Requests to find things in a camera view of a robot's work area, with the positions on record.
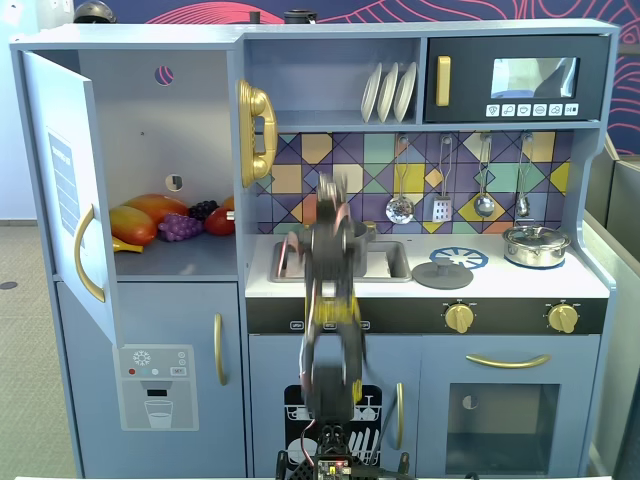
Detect purple toy grapes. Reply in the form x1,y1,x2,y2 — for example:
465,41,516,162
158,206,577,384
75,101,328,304
157,212,204,243

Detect gold freezer door handle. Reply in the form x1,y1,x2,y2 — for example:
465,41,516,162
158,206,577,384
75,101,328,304
213,312,229,387

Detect black cable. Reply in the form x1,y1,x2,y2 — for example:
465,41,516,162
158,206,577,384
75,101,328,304
371,394,402,464

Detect gold toy telephone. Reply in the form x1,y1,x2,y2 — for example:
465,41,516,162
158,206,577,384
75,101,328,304
235,78,279,189

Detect metal toy spatula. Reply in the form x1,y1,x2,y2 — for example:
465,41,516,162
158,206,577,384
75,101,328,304
431,134,456,223

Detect pink cable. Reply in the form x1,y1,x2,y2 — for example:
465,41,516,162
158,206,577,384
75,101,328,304
276,231,302,277

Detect small metal toy spoon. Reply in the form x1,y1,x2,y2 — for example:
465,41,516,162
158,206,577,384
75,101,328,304
515,133,533,218

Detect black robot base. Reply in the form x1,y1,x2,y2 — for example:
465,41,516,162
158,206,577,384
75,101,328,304
274,421,417,480

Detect gold dishwasher door handle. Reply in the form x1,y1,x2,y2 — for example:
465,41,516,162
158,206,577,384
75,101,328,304
394,382,406,451

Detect red toy tomato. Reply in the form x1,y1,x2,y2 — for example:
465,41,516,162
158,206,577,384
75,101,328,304
203,206,237,238

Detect gold microwave handle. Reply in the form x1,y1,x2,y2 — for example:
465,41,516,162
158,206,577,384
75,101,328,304
435,55,453,108

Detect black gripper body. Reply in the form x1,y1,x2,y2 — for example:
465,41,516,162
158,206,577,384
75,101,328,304
314,197,354,237

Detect gold cabinet door handle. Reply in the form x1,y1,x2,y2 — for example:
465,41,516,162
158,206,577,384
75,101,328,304
73,203,108,304

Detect black round object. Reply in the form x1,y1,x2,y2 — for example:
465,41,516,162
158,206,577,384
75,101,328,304
283,9,318,27

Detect metal toy skimmer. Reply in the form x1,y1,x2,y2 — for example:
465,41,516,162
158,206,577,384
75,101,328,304
384,134,417,225

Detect yellow-orange toy mango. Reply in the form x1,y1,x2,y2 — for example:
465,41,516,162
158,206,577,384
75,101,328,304
108,205,159,243

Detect gray round lid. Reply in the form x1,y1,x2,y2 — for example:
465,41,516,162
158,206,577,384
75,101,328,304
410,260,475,291

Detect gold stove knob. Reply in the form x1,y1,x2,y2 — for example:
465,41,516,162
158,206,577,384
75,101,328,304
546,302,582,335
443,302,477,334

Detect blue-gray toy kitchen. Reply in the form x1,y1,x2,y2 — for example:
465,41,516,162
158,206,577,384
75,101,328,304
9,18,622,479

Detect large red-orange toy mango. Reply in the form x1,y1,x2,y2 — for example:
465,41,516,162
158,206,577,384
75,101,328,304
124,193,191,227

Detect black toy microwave door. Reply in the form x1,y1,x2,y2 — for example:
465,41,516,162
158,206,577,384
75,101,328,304
423,35,612,124

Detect metal toy ladle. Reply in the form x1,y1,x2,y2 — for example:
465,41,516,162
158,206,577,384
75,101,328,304
472,133,497,219

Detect gray toy sink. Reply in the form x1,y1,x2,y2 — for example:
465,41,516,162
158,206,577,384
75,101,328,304
269,239,414,284

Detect white toy plate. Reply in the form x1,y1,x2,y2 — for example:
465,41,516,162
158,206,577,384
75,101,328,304
392,60,418,123
360,62,384,124
376,61,401,124

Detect yellow toy banana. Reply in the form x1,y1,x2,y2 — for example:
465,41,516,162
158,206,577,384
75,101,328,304
111,235,145,255

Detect gold oven handle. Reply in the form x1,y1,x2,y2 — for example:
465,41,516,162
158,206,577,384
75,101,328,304
465,352,553,370

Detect stainless pot with lid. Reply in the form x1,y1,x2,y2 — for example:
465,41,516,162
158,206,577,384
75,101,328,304
501,224,573,269

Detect blue-gray cabinet door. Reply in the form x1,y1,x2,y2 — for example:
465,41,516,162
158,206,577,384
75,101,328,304
19,49,122,350

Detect dark toy grapes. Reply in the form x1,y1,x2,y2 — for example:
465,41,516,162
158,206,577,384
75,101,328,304
187,199,220,222

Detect gray toy pot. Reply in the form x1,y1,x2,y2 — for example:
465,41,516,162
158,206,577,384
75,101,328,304
347,219,370,277

